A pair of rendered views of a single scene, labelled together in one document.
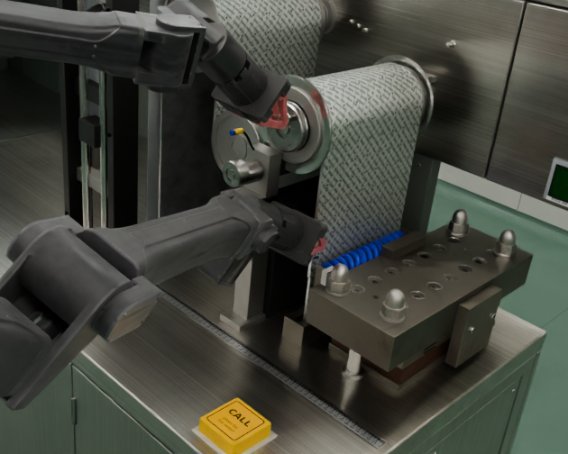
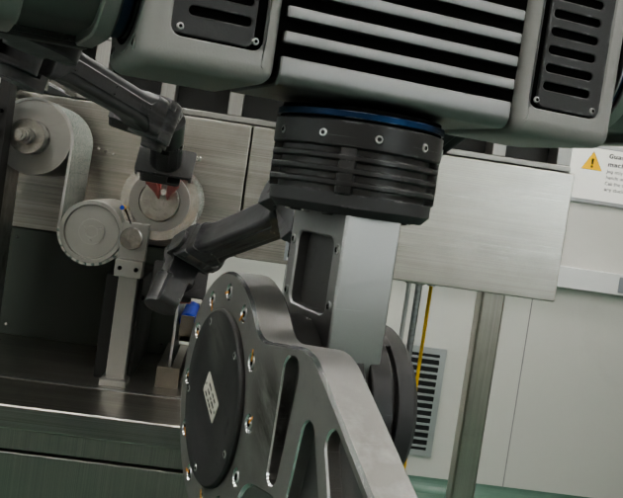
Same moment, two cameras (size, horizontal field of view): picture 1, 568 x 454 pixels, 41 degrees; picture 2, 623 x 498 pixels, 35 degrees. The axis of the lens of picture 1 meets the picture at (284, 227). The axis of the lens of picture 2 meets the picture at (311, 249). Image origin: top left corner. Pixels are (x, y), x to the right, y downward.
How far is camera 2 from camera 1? 1.25 m
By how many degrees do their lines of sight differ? 50
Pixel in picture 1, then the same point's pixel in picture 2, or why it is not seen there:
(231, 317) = (111, 379)
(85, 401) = (7, 483)
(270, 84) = (184, 157)
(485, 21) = (223, 140)
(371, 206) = not seen: hidden behind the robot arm
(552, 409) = not seen: outside the picture
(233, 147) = (87, 232)
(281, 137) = (156, 209)
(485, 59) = (225, 168)
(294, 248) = (191, 289)
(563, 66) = not seen: hidden behind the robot
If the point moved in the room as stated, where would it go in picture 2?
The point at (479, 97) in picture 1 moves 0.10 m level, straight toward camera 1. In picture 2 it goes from (223, 196) to (244, 200)
